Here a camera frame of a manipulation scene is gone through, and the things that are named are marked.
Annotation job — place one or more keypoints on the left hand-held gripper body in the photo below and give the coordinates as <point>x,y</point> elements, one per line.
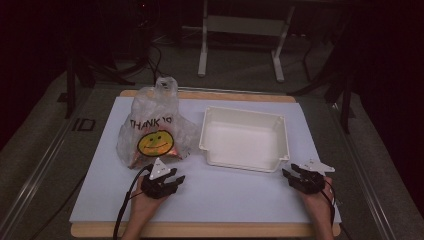
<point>159,170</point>

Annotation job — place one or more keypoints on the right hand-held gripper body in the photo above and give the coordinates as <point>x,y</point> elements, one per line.
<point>313,181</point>

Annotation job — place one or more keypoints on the clear smiley face plastic bag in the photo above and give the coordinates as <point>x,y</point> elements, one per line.
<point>150,110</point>

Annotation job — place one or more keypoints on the person's right hand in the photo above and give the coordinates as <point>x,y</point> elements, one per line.
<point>318,203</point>

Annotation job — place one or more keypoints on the person's left hand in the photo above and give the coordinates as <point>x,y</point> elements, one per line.
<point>143,205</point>

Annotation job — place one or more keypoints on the wooden table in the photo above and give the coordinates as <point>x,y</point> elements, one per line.
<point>206,230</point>

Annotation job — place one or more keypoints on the white plastic bin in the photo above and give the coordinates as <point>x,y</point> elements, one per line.
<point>243,143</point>

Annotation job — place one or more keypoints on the white work mat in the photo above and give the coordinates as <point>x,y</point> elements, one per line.
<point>233,196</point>

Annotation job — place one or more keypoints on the black metal stand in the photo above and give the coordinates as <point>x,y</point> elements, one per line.
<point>71,83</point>
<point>346,100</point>

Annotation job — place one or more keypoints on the white metal stand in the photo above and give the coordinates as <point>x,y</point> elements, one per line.
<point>245,25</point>

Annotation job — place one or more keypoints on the metal floor rail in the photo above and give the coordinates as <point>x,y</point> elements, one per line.
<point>366,180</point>
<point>36,180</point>

